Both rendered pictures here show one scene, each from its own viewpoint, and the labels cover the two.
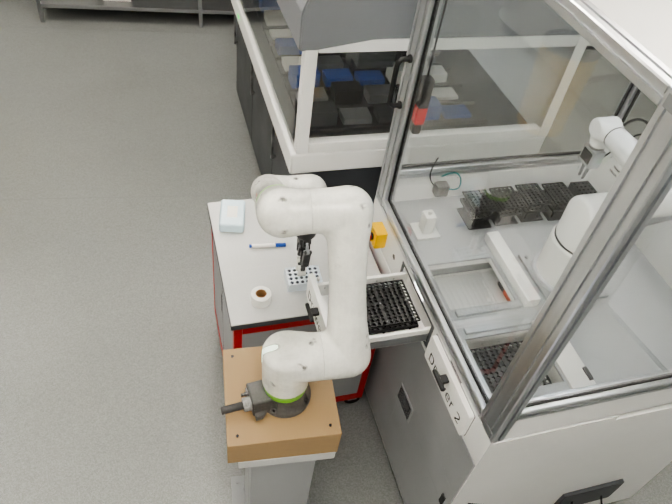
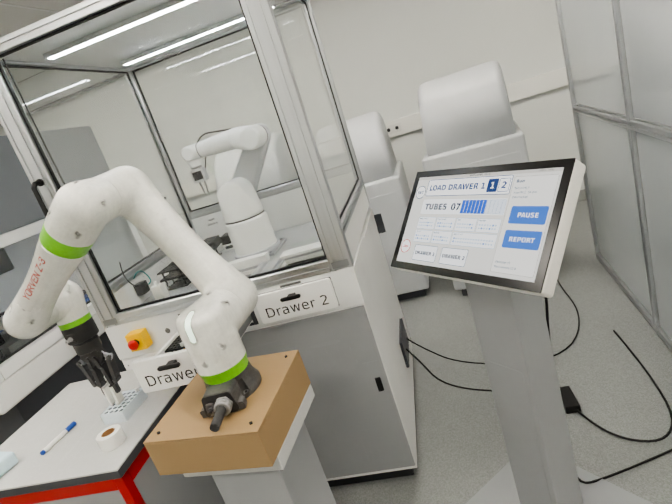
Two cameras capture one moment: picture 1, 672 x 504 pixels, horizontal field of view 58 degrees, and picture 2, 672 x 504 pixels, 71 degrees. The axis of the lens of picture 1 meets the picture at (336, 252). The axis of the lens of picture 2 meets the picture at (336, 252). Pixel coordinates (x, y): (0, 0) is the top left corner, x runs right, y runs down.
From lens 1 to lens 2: 124 cm
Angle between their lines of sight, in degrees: 54
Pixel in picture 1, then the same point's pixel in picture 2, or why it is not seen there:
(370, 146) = (54, 339)
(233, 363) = (167, 431)
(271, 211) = (77, 190)
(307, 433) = (283, 370)
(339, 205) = (120, 171)
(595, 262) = (279, 61)
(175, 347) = not seen: outside the picture
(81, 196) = not seen: outside the picture
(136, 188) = not seen: outside the picture
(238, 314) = (110, 463)
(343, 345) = (228, 274)
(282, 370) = (217, 313)
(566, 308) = (294, 107)
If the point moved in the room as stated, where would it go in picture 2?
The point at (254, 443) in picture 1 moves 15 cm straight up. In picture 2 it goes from (268, 408) to (245, 354)
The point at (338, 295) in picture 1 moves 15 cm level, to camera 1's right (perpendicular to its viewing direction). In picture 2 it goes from (186, 243) to (223, 223)
